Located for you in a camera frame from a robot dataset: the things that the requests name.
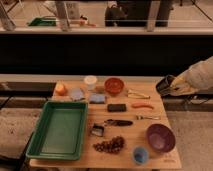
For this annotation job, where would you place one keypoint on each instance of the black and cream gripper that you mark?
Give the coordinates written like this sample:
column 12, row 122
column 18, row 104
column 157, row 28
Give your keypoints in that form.
column 175, row 86

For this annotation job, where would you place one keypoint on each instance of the white cup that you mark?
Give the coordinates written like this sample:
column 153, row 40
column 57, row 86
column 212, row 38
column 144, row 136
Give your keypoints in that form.
column 90, row 81

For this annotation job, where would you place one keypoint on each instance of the small black metal clip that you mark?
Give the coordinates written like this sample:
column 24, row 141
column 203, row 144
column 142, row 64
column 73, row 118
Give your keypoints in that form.
column 97, row 130

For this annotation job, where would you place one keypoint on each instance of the blue sponge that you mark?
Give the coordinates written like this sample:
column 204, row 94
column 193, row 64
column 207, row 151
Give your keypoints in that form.
column 97, row 98

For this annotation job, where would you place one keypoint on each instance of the orange fruit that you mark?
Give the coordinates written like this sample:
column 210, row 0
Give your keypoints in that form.
column 60, row 89

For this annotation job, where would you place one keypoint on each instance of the metal fork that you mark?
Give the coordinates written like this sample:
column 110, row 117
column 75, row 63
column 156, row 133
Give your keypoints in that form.
column 140, row 117

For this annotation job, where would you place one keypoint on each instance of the purple bowl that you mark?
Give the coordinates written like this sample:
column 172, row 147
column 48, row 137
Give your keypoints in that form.
column 160, row 138

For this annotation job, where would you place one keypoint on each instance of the bunch of dark grapes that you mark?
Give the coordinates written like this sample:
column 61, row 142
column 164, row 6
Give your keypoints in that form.
column 113, row 146

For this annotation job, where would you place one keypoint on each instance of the person in dark clothes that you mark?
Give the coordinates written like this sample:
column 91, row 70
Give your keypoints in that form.
column 124, row 13

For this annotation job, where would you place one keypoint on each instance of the black rectangular block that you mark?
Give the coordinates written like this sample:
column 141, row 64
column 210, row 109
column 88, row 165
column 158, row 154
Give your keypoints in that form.
column 116, row 107

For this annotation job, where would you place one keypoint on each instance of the blue cup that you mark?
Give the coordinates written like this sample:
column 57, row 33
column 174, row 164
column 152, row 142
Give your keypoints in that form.
column 140, row 155

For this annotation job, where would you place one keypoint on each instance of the distant green tray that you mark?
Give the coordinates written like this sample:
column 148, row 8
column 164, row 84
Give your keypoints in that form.
column 42, row 21

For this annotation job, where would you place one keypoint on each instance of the red bowl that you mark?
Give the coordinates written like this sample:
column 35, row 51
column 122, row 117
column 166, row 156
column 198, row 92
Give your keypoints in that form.
column 114, row 85

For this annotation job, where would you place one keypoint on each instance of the orange carrot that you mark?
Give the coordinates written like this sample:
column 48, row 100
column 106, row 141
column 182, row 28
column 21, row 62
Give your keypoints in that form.
column 142, row 105

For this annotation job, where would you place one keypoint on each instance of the green plastic tray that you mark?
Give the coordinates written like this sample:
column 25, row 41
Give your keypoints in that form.
column 59, row 132

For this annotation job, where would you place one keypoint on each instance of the wooden folding table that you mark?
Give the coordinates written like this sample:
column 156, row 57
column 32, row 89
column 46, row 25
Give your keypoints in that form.
column 134, row 135

